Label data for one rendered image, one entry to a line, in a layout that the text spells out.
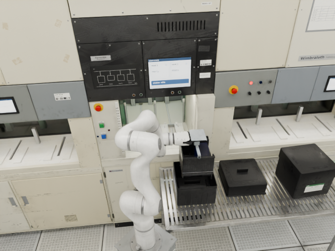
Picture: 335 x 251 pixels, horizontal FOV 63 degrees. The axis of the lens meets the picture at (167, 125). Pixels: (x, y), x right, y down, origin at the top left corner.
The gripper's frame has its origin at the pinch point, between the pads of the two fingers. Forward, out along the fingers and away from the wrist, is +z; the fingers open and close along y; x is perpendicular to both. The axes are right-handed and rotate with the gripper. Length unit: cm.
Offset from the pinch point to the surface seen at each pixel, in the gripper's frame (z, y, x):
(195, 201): -1.7, 13.5, -45.5
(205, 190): 5.1, 13.6, -35.7
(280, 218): 53, 30, -49
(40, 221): -136, -27, -104
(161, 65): -20, -29, 39
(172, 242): -20, 41, -49
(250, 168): 44, -8, -39
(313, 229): 118, -10, -125
